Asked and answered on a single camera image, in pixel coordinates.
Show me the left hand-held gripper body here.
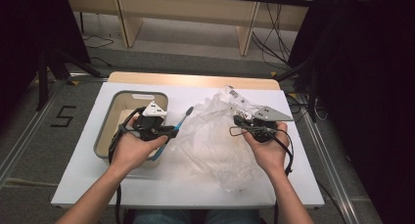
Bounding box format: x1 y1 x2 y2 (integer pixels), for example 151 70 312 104
130 101 170 143

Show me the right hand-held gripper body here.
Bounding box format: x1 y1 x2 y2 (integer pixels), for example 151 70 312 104
248 105 294 144

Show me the blue toothbrush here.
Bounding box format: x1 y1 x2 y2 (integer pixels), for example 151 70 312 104
151 106 195 162

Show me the grey plastic bin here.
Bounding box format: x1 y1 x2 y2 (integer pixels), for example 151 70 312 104
93 90 170 169

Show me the clear plastic bag yellow smiley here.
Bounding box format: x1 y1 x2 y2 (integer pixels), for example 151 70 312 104
167 84 279 193

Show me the person's left hand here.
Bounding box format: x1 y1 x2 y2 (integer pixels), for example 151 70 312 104
108 117 169 173

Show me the light wooden table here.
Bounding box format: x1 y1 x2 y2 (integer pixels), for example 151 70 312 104
107 70 282 91

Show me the white flat board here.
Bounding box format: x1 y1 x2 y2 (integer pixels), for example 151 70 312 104
51 81 326 209

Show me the black metal stand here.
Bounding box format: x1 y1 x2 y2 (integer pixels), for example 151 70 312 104
274 56 320 123
34 47 103 112

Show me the black curtain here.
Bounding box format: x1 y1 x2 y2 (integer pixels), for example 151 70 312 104
0 0 92 120
286 0 415 224

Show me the beige wooden desk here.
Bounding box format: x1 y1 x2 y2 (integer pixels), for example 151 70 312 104
64 0 318 58

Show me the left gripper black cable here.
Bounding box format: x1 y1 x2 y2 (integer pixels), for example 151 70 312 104
108 106 147 224

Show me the metal floor rail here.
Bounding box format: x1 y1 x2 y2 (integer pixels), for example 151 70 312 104
0 81 71 186
298 93 364 224

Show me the bundle of black cables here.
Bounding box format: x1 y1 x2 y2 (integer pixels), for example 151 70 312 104
252 2 292 67

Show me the thin black floor cable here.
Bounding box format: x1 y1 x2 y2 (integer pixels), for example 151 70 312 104
79 33 115 67

